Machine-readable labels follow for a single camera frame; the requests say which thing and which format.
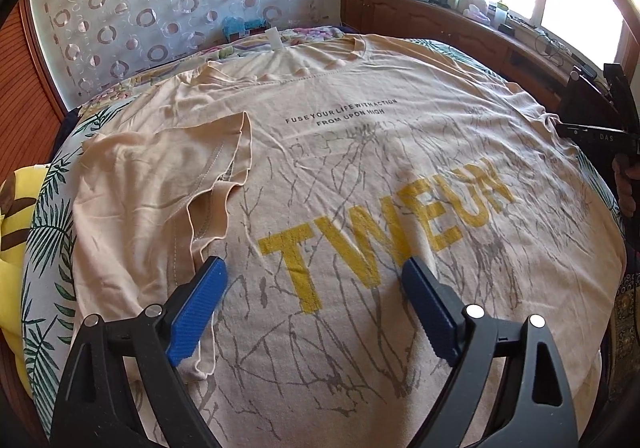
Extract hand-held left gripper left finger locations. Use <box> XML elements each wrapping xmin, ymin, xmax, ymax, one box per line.
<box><xmin>50</xmin><ymin>255</ymin><xmax>231</xmax><ymax>448</ymax></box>

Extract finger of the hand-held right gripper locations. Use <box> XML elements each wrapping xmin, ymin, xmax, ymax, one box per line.
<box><xmin>556</xmin><ymin>122</ymin><xmax>640</xmax><ymax>151</ymax></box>
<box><xmin>562</xmin><ymin>70</ymin><xmax>613</xmax><ymax>125</ymax></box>

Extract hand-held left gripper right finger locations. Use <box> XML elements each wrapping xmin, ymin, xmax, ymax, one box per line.
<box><xmin>400</xmin><ymin>255</ymin><xmax>581</xmax><ymax>448</ymax></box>

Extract beige printed t-shirt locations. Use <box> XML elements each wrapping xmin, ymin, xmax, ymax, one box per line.
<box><xmin>70</xmin><ymin>31</ymin><xmax>628</xmax><ymax>448</ymax></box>

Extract person's right hand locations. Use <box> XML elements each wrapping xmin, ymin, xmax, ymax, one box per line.
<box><xmin>612</xmin><ymin>153</ymin><xmax>640</xmax><ymax>219</ymax></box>

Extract group of small bottles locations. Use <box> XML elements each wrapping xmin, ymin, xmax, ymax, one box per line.
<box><xmin>430</xmin><ymin>0</ymin><xmax>513</xmax><ymax>32</ymax></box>

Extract leaf print bedsheet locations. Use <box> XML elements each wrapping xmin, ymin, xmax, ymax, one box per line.
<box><xmin>22</xmin><ymin>36</ymin><xmax>631</xmax><ymax>448</ymax></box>

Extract dark yellow patterned cloth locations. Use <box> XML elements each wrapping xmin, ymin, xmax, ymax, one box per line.
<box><xmin>607</xmin><ymin>271</ymin><xmax>640</xmax><ymax>379</ymax></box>

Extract yellow plush toy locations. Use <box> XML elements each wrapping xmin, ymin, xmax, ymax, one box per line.
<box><xmin>0</xmin><ymin>165</ymin><xmax>51</xmax><ymax>379</ymax></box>

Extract brown wooden cabinet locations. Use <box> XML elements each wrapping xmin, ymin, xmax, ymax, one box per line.
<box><xmin>340</xmin><ymin>0</ymin><xmax>616</xmax><ymax>114</ymax></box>

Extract floral blanket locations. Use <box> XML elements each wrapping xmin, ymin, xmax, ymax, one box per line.
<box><xmin>75</xmin><ymin>23</ymin><xmax>361</xmax><ymax>119</ymax></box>

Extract blue package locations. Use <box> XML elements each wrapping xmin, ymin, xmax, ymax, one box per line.
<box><xmin>222</xmin><ymin>16</ymin><xmax>266</xmax><ymax>42</ymax></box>

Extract brown wooden wardrobe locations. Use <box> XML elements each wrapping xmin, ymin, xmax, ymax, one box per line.
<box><xmin>0</xmin><ymin>0</ymin><xmax>66</xmax><ymax>179</ymax></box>

